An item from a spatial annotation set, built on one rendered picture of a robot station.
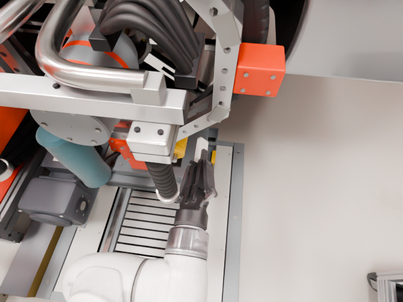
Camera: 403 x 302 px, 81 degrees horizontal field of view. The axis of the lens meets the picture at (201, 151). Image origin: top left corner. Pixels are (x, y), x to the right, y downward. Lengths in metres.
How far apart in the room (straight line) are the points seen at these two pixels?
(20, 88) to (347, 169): 1.46
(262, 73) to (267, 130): 1.04
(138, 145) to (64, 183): 0.70
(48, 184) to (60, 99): 0.69
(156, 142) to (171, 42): 0.11
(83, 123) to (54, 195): 0.55
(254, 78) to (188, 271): 0.38
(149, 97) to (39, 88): 0.13
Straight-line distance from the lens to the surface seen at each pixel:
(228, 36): 0.42
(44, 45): 0.33
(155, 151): 0.29
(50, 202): 0.96
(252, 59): 0.48
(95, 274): 0.54
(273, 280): 1.22
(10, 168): 0.60
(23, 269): 1.27
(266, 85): 0.49
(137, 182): 1.16
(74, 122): 0.45
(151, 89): 0.25
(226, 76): 0.48
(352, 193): 1.48
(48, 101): 0.33
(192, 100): 0.66
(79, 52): 0.47
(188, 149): 1.11
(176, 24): 0.31
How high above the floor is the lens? 1.18
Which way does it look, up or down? 60 degrees down
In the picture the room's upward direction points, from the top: straight up
